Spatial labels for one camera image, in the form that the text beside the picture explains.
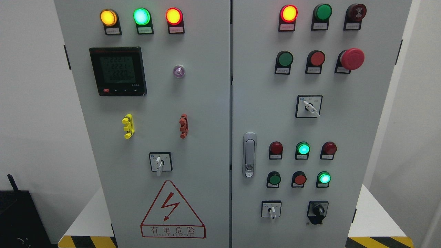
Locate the white rotary switch door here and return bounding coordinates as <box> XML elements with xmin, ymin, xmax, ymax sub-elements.
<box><xmin>148</xmin><ymin>152</ymin><xmax>173</xmax><ymax>176</ymax></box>

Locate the yellow indicator light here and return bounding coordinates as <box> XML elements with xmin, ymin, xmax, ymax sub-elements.
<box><xmin>100</xmin><ymin>9</ymin><xmax>122</xmax><ymax>35</ymax></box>

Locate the red terminal connector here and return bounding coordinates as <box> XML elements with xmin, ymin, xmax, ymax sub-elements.
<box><xmin>179</xmin><ymin>114</ymin><xmax>189</xmax><ymax>139</ymax></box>

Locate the dark red indicator left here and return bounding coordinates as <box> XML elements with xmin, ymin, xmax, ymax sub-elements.
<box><xmin>269</xmin><ymin>141</ymin><xmax>283</xmax><ymax>160</ymax></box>

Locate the dark red indicator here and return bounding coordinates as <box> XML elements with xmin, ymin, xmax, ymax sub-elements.
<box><xmin>269</xmin><ymin>141</ymin><xmax>283</xmax><ymax>160</ymax></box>
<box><xmin>320</xmin><ymin>141</ymin><xmax>337</xmax><ymax>160</ymax></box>

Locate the green push button lower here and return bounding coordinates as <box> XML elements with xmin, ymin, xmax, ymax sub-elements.
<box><xmin>266</xmin><ymin>171</ymin><xmax>281</xmax><ymax>188</ymax></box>

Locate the green push button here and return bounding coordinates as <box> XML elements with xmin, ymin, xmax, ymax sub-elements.
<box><xmin>311</xmin><ymin>3</ymin><xmax>332</xmax><ymax>31</ymax></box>
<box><xmin>266</xmin><ymin>171</ymin><xmax>281</xmax><ymax>188</ymax></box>

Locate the grey left cabinet door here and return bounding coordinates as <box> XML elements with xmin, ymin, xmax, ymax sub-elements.
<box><xmin>54</xmin><ymin>0</ymin><xmax>230</xmax><ymax>248</ymax></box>

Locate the grey cabinet door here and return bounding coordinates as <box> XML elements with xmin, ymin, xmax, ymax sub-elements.
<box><xmin>54</xmin><ymin>0</ymin><xmax>230</xmax><ymax>248</ymax></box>
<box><xmin>231</xmin><ymin>0</ymin><xmax>412</xmax><ymax>248</ymax></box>

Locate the lit green indicator middle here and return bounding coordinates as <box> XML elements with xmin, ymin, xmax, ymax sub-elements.
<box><xmin>295</xmin><ymin>141</ymin><xmax>310</xmax><ymax>160</ymax></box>

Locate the yellow terminal connector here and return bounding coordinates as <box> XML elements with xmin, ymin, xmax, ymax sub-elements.
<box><xmin>121</xmin><ymin>114</ymin><xmax>134</xmax><ymax>139</ymax></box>

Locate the green push button second row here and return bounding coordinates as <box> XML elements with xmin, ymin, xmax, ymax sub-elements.
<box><xmin>274</xmin><ymin>50</ymin><xmax>294</xmax><ymax>75</ymax></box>

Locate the red push button lower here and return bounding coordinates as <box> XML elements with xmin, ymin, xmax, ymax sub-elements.
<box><xmin>291</xmin><ymin>171</ymin><xmax>307</xmax><ymax>188</ymax></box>

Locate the grey right cabinet door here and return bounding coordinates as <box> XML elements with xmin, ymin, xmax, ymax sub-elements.
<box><xmin>231</xmin><ymin>0</ymin><xmax>412</xmax><ymax>248</ymax></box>

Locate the red electric hazard warning sticker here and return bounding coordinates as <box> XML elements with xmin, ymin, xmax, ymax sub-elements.
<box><xmin>140</xmin><ymin>180</ymin><xmax>205</xmax><ymax>239</ymax></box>

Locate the dark red indicator right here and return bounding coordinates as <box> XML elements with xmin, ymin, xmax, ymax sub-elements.
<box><xmin>320</xmin><ymin>141</ymin><xmax>337</xmax><ymax>160</ymax></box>

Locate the black digital power meter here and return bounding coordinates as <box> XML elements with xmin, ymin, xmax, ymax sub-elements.
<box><xmin>89</xmin><ymin>46</ymin><xmax>147</xmax><ymax>96</ymax></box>

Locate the red push button second row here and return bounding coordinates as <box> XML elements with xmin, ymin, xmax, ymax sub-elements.
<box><xmin>305</xmin><ymin>50</ymin><xmax>326</xmax><ymax>74</ymax></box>

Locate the lit green button lower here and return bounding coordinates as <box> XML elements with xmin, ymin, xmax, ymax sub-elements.
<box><xmin>316</xmin><ymin>171</ymin><xmax>332</xmax><ymax>188</ymax></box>

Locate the red indicator light top left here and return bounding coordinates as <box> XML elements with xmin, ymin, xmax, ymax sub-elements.
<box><xmin>165</xmin><ymin>7</ymin><xmax>185</xmax><ymax>34</ymax></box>

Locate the lit red indicator right door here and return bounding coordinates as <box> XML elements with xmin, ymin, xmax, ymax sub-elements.
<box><xmin>278</xmin><ymin>4</ymin><xmax>298</xmax><ymax>32</ymax></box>

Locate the green indicator light top left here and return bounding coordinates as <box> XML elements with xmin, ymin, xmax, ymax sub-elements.
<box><xmin>133</xmin><ymin>8</ymin><xmax>154</xmax><ymax>35</ymax></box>

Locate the red emergency stop mushroom button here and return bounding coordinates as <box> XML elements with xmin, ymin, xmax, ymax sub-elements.
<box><xmin>335</xmin><ymin>48</ymin><xmax>365</xmax><ymax>75</ymax></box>

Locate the green push button top right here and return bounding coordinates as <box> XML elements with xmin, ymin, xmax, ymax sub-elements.
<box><xmin>311</xmin><ymin>3</ymin><xmax>332</xmax><ymax>31</ymax></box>

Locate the dark red buzzer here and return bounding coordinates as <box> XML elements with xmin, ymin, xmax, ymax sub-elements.
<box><xmin>343</xmin><ymin>3</ymin><xmax>367</xmax><ymax>30</ymax></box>

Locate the white platform with hazard stripes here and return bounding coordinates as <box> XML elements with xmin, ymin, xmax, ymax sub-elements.
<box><xmin>58</xmin><ymin>186</ymin><xmax>414</xmax><ymax>248</ymax></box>

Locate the black box with antenna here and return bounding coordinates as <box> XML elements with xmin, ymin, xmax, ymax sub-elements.
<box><xmin>0</xmin><ymin>174</ymin><xmax>52</xmax><ymax>248</ymax></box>

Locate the silver cabinet door handle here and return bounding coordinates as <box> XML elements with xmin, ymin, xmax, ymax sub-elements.
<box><xmin>243</xmin><ymin>132</ymin><xmax>257</xmax><ymax>178</ymax></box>

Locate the white rotary switch upper right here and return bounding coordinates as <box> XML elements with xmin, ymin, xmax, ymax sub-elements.
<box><xmin>296</xmin><ymin>95</ymin><xmax>323</xmax><ymax>118</ymax></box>

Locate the white rotary switch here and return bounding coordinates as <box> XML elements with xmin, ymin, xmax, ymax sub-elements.
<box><xmin>260</xmin><ymin>200</ymin><xmax>282</xmax><ymax>220</ymax></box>
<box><xmin>296</xmin><ymin>95</ymin><xmax>323</xmax><ymax>118</ymax></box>

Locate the white rotary switch lower right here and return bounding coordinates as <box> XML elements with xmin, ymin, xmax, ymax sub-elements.
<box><xmin>260</xmin><ymin>200</ymin><xmax>282</xmax><ymax>220</ymax></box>

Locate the black rotary knob switch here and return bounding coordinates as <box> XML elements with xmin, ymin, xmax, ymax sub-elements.
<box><xmin>307</xmin><ymin>200</ymin><xmax>329</xmax><ymax>225</ymax></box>

